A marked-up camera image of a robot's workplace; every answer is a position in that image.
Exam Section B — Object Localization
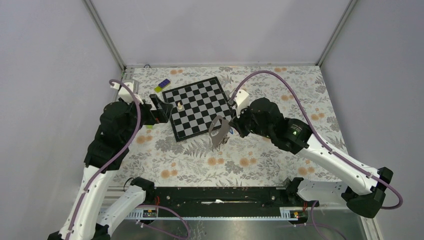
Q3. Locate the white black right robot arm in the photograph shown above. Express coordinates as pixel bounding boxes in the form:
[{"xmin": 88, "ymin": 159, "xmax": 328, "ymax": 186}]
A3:
[{"xmin": 229, "ymin": 95, "xmax": 393, "ymax": 219}]

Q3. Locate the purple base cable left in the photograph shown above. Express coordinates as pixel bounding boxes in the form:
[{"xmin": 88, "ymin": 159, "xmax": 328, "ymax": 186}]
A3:
[{"xmin": 132, "ymin": 204, "xmax": 192, "ymax": 239}]

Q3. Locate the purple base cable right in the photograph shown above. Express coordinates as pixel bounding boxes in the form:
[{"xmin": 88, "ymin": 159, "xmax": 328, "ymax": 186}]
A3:
[{"xmin": 291, "ymin": 200, "xmax": 345, "ymax": 240}]

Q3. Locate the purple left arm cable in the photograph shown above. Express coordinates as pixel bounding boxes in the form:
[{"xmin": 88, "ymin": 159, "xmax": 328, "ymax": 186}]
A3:
[{"xmin": 64, "ymin": 78, "xmax": 143, "ymax": 240}]

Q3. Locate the black grey chessboard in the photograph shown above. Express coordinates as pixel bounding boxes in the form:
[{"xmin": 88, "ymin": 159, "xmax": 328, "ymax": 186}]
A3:
[{"xmin": 162, "ymin": 77, "xmax": 235, "ymax": 142}]

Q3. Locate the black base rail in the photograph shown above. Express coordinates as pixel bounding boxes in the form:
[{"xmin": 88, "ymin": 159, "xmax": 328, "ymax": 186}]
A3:
[{"xmin": 146, "ymin": 186, "xmax": 305, "ymax": 217}]

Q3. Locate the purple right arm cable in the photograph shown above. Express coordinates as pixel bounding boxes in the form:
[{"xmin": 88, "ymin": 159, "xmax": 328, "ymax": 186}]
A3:
[{"xmin": 228, "ymin": 70, "xmax": 404, "ymax": 211}]

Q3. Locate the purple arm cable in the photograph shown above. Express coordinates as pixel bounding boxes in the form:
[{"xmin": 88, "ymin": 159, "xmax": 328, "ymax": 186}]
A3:
[
  {"xmin": 64, "ymin": 78, "xmax": 143, "ymax": 240},
  {"xmin": 228, "ymin": 70, "xmax": 404, "ymax": 211}
]

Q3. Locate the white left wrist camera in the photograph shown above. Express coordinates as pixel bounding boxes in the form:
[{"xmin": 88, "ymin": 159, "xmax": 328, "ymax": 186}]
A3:
[{"xmin": 109, "ymin": 79, "xmax": 143, "ymax": 104}]

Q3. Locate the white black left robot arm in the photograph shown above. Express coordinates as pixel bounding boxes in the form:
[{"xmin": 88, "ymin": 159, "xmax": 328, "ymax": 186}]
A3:
[{"xmin": 48, "ymin": 94, "xmax": 173, "ymax": 240}]

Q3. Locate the purple yellow toy brick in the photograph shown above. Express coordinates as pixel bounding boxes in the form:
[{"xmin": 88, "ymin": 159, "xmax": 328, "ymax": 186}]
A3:
[{"xmin": 154, "ymin": 78, "xmax": 171, "ymax": 93}]

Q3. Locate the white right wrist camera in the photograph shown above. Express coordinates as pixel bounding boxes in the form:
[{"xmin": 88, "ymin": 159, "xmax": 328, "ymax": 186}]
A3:
[{"xmin": 228, "ymin": 89, "xmax": 249, "ymax": 118}]

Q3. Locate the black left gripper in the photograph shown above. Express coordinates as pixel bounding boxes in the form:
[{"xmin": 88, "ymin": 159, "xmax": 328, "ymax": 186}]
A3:
[{"xmin": 122, "ymin": 93, "xmax": 174, "ymax": 142}]

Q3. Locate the floral table mat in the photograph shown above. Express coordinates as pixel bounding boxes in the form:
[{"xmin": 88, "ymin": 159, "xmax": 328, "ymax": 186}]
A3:
[{"xmin": 112, "ymin": 66, "xmax": 346, "ymax": 187}]

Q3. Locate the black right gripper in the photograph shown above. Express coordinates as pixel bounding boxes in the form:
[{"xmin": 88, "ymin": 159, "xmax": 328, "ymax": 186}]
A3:
[{"xmin": 229, "ymin": 102, "xmax": 273, "ymax": 139}]

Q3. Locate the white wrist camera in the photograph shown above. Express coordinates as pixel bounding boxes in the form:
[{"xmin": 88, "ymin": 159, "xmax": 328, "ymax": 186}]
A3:
[
  {"xmin": 228, "ymin": 89, "xmax": 249, "ymax": 118},
  {"xmin": 109, "ymin": 79, "xmax": 143, "ymax": 104}
]

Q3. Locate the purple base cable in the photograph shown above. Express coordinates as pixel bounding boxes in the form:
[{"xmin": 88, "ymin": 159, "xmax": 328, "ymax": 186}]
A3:
[
  {"xmin": 291, "ymin": 200, "xmax": 345, "ymax": 240},
  {"xmin": 132, "ymin": 204, "xmax": 192, "ymax": 239}
]

